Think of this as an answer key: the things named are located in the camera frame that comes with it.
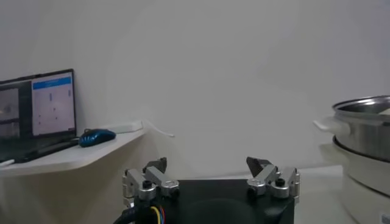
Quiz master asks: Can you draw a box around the black laptop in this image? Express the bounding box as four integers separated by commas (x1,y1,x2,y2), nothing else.
0,68,77,164

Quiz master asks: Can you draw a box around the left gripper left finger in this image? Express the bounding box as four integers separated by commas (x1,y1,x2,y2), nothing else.
122,156,181,208

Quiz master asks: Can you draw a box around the white side table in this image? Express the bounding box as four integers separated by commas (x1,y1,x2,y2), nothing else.
0,127,150,179

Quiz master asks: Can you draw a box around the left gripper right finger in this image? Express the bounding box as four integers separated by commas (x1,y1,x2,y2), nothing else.
246,156,301,204

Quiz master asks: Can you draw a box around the white electric cooker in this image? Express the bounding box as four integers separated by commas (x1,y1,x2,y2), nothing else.
318,136,390,224

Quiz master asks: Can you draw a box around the stainless steel steamer basket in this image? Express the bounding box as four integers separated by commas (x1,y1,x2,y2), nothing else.
313,95,390,162

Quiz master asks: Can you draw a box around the white rectangular adapter box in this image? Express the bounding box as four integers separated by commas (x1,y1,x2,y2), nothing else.
105,120,144,135

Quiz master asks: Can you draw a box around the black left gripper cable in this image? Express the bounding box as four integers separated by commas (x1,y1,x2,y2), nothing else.
113,199,167,224

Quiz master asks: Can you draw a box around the blue computer mouse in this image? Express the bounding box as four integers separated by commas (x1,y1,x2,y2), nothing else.
78,128,117,148

